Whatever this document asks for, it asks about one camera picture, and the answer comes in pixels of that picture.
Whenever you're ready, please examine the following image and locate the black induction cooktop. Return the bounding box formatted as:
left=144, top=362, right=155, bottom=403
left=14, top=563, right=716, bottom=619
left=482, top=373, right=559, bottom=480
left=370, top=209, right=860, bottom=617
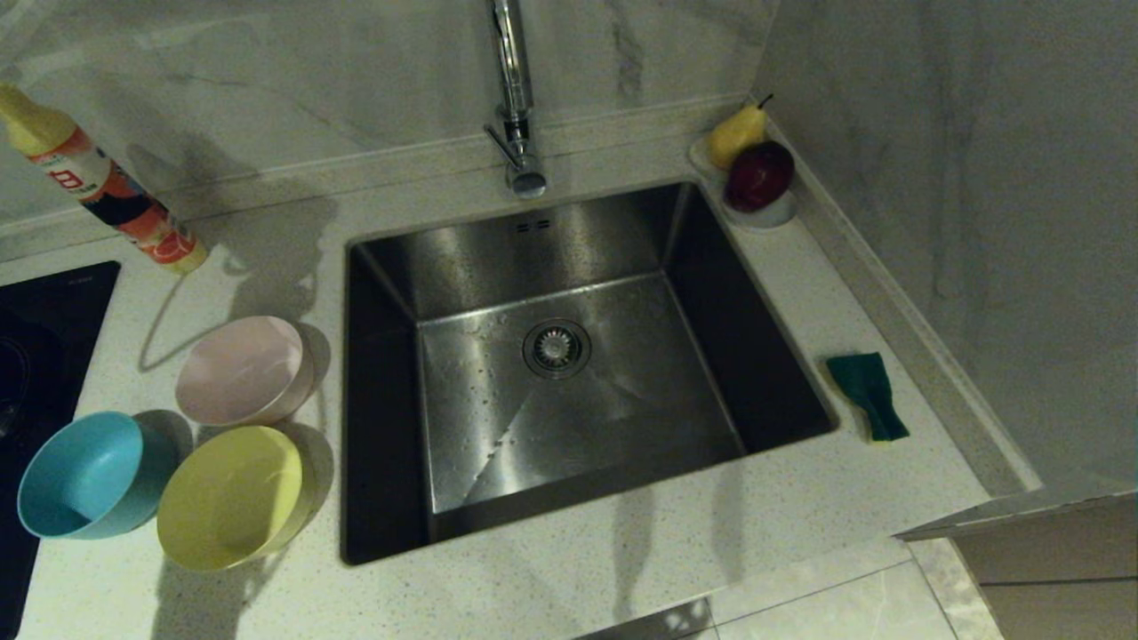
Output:
left=0, top=260, right=123, bottom=640

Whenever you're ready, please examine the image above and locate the yellow and green sponge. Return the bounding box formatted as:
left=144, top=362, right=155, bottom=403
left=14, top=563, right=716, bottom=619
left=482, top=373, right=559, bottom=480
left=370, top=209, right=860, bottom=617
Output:
left=826, top=352, right=911, bottom=444

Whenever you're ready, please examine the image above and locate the stainless steel sink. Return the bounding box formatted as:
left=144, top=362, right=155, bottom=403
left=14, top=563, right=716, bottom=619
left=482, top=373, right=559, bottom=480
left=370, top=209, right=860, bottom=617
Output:
left=341, top=180, right=839, bottom=567

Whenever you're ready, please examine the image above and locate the metal sink drain strainer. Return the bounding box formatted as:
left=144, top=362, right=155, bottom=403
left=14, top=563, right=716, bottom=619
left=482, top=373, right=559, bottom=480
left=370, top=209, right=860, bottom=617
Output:
left=522, top=318, right=593, bottom=380

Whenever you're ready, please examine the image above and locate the chrome faucet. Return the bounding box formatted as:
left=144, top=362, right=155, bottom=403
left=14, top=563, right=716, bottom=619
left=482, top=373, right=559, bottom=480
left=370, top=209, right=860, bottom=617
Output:
left=483, top=0, right=548, bottom=199

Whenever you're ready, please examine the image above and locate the yellow detergent bottle red label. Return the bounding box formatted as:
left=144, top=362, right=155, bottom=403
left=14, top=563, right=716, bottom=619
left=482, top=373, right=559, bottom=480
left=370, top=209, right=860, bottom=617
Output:
left=0, top=82, right=210, bottom=275

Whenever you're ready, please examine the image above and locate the yellow pear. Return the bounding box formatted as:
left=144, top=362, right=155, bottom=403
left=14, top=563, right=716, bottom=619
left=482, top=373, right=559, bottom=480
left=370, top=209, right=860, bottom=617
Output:
left=707, top=93, right=774, bottom=172

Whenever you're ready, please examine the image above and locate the pink plastic bowl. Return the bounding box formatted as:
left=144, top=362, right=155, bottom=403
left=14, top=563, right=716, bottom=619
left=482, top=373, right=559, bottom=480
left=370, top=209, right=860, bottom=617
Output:
left=176, top=316, right=314, bottom=428

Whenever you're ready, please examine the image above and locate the blue plastic bowl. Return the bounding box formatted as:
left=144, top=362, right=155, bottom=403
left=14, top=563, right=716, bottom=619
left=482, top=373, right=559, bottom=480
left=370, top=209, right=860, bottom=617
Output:
left=17, top=411, right=179, bottom=540

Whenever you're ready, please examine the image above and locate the small white dish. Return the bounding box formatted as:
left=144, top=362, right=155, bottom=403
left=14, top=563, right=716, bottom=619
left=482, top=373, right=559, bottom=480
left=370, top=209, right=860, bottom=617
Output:
left=689, top=133, right=799, bottom=232

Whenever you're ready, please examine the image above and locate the dark red apple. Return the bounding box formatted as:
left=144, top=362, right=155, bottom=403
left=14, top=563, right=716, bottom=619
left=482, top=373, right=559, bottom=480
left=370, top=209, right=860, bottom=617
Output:
left=726, top=140, right=796, bottom=213

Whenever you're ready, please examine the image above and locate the yellow plastic bowl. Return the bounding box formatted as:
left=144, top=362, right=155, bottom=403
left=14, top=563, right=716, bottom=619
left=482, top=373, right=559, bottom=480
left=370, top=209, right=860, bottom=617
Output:
left=156, top=425, right=319, bottom=572

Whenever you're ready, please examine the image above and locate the light wooden cabinet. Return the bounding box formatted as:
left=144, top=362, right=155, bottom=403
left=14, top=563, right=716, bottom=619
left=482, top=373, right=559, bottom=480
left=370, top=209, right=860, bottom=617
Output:
left=894, top=489, right=1138, bottom=640

